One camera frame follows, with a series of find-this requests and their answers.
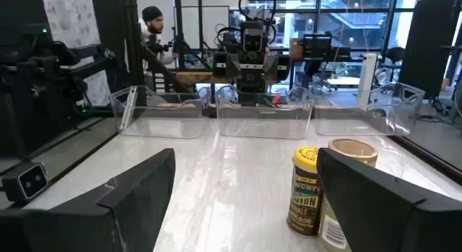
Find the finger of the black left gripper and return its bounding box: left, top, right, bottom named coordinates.
left=212, top=51, right=237, bottom=79
left=265, top=53, right=292, bottom=83

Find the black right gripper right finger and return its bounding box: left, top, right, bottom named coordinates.
left=316, top=147, right=462, bottom=252

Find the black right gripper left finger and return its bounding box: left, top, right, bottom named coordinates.
left=0, top=147, right=177, bottom=252

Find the yellow-lid dark spice jar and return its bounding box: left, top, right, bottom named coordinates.
left=287, top=146, right=324, bottom=238

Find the brown cardboard box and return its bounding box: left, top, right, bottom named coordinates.
left=288, top=38, right=306, bottom=61

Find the wooden background desk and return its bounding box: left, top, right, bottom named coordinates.
left=172, top=70, right=232, bottom=85

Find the whiteboard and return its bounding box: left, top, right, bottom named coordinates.
left=179, top=5, right=230, bottom=51

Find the black desk equipment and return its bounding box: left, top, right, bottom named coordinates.
left=302, top=33, right=353, bottom=62

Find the clear plastic bin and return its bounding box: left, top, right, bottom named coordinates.
left=313, top=82, right=426, bottom=136
left=108, top=84, right=212, bottom=139
left=215, top=84, right=315, bottom=140

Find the person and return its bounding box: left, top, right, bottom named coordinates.
left=139, top=5, right=180, bottom=67

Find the white cylindrical device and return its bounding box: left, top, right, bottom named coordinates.
left=357, top=52, right=378, bottom=112

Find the black partition panel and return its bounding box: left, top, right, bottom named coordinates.
left=398, top=0, right=462, bottom=100

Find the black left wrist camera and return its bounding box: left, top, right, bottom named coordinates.
left=240, top=20, right=265, bottom=53

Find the black upright post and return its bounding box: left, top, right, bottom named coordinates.
left=121, top=0, right=147, bottom=107

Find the black table-level camera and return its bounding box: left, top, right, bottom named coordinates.
left=1, top=161, right=50, bottom=205

